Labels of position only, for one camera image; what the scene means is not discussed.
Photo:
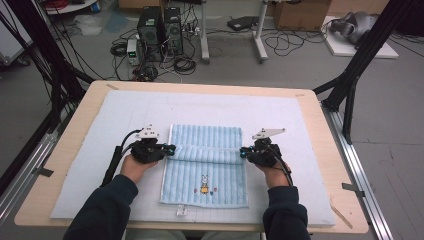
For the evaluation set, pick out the person's left hand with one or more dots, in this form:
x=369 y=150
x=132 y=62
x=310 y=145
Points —
x=133 y=170

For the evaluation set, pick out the aluminium rail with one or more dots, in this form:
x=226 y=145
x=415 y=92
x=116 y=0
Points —
x=360 y=173
x=30 y=166

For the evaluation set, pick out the flat black device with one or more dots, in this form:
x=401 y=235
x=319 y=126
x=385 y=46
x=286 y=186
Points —
x=241 y=23

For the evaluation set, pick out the white floor board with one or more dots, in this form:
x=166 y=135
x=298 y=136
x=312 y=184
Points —
x=343 y=50

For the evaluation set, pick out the thin wooden strip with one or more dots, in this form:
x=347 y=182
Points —
x=341 y=216

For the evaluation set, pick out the white table frame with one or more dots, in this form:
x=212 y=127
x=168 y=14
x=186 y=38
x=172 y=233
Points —
x=204 y=33

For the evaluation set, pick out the black frame post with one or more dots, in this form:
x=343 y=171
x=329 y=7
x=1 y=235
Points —
x=366 y=50
x=43 y=43

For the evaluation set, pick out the white power supply unit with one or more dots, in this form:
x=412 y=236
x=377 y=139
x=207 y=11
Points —
x=132 y=51

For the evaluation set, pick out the large black computer tower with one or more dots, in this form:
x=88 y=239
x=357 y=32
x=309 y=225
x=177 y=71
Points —
x=150 y=33

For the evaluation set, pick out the black tape piece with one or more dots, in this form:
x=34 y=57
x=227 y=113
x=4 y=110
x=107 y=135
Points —
x=351 y=188
x=43 y=172

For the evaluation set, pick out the white foam mat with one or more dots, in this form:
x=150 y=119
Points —
x=200 y=110

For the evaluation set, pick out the cardboard box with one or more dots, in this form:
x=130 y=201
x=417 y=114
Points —
x=300 y=15

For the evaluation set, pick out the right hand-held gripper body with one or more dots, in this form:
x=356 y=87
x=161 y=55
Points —
x=266 y=155

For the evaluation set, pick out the blue striped towel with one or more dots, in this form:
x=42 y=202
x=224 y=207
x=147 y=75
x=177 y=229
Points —
x=206 y=173

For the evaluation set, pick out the grey helmet-like device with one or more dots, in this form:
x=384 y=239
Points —
x=355 y=25

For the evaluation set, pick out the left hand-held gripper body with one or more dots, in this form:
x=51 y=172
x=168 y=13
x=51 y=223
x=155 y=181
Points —
x=146 y=151

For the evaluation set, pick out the round white table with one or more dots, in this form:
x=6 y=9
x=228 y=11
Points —
x=70 y=8

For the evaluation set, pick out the person's right hand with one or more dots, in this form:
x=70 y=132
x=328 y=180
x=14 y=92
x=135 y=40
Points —
x=276 y=176

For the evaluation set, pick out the slim black computer tower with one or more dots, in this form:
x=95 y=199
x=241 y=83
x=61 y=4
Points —
x=173 y=30

